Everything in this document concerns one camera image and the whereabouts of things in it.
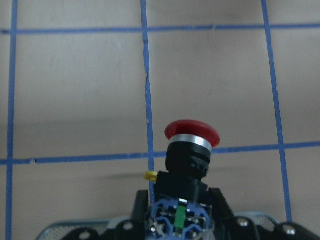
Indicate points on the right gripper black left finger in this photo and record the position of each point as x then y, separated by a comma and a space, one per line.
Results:
138, 215

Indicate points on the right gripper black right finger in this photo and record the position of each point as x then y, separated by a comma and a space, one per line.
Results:
223, 217

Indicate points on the red emergency stop button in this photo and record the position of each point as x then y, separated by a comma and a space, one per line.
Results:
182, 208

